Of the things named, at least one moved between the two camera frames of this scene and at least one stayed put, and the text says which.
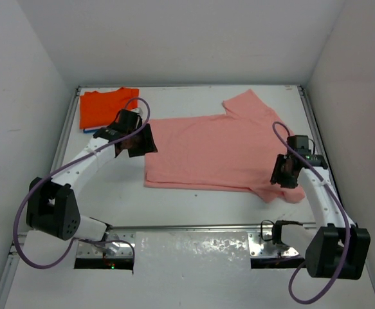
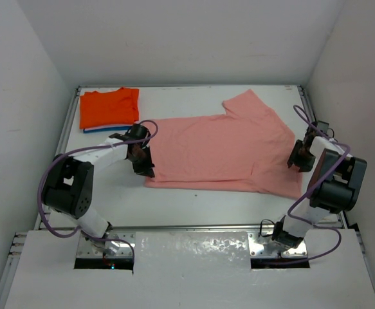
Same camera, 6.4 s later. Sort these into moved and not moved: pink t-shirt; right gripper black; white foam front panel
Moved: right gripper black
Not moved: pink t-shirt; white foam front panel
